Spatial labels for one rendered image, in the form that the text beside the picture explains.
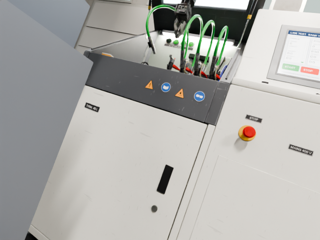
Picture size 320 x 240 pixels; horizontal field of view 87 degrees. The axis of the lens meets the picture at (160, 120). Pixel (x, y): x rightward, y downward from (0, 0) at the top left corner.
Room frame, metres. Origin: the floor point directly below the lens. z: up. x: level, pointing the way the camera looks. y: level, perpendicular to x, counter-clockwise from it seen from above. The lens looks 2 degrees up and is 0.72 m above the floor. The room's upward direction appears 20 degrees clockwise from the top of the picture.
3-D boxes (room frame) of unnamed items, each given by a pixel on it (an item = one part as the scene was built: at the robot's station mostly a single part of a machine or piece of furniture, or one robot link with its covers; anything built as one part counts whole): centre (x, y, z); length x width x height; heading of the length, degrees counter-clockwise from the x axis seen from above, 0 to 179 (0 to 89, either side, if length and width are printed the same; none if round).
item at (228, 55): (1.11, -0.26, 1.20); 0.13 x 0.03 x 0.31; 70
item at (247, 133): (0.53, -0.28, 0.80); 0.05 x 0.04 x 0.05; 70
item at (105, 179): (0.71, 0.14, 0.44); 0.65 x 0.02 x 0.68; 70
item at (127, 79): (0.72, 0.13, 0.87); 0.62 x 0.04 x 0.16; 70
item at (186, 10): (0.88, 0.08, 1.36); 0.09 x 0.08 x 0.12; 160
